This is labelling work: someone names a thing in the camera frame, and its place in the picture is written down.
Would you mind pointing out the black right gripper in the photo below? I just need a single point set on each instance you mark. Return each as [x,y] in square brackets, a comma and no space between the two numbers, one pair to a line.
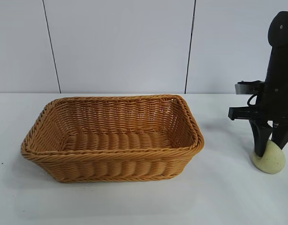
[280,82]

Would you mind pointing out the pale yellow egg yolk pastry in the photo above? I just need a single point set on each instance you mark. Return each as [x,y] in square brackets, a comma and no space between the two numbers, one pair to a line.
[273,161]

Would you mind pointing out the woven tan wicker basket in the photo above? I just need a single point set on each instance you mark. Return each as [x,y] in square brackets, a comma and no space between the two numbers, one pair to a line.
[111,164]

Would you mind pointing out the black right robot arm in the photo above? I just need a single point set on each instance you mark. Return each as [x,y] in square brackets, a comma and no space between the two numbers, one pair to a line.
[282,23]

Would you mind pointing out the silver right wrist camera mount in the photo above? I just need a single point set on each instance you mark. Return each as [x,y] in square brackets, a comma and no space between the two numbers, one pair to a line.
[242,90]

